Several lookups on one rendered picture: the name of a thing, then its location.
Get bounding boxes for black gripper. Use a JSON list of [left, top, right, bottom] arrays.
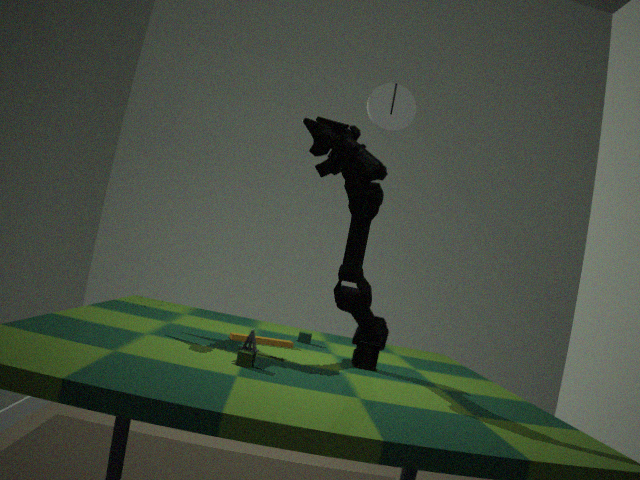
[[303, 116, 367, 162]]

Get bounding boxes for brown bar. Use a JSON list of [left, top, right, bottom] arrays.
[[229, 332, 294, 348]]

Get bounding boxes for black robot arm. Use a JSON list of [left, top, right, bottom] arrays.
[[315, 151, 388, 372]]

